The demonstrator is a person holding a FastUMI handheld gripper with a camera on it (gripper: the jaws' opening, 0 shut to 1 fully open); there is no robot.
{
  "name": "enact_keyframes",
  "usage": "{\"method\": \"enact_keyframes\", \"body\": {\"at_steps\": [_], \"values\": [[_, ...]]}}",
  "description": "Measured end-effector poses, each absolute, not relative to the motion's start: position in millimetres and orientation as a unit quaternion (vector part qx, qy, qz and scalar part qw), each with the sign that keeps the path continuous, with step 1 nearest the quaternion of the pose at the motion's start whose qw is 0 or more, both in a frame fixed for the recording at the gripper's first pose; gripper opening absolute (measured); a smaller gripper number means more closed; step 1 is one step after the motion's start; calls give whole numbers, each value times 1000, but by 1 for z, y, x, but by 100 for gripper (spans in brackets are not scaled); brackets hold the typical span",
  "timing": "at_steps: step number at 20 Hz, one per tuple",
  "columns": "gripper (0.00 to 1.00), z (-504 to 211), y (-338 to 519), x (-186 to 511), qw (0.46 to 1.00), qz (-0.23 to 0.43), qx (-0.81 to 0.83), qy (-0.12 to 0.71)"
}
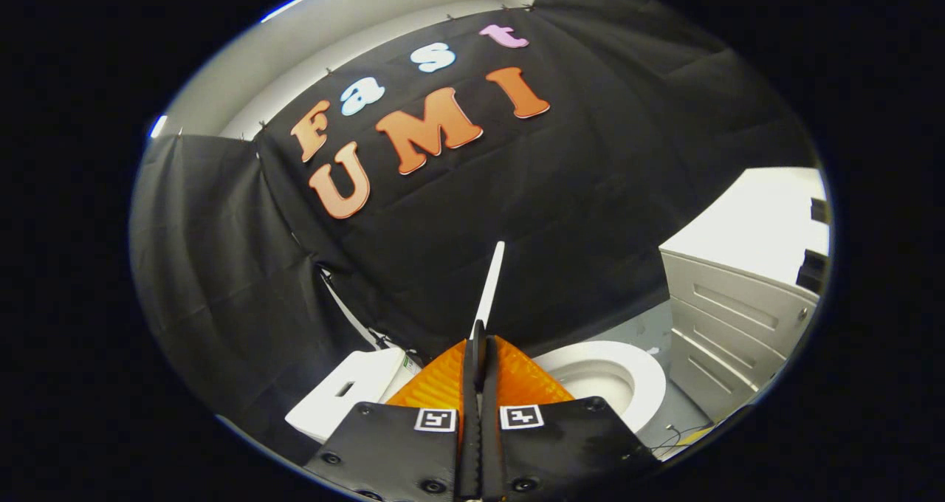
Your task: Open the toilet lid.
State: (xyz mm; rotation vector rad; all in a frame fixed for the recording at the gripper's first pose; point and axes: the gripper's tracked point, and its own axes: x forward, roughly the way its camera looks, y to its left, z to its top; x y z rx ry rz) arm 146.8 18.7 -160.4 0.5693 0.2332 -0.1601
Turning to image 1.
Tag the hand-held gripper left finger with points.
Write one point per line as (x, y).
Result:
(399, 450)

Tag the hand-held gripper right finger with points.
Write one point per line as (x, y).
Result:
(568, 450)

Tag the white toilet tank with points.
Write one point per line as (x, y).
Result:
(347, 399)

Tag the white toilet bowl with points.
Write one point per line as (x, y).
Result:
(627, 369)

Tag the white cabinet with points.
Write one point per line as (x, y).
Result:
(738, 303)

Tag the black backdrop cloth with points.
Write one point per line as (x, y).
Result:
(561, 214)

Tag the black box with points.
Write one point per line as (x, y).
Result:
(820, 211)
(812, 272)

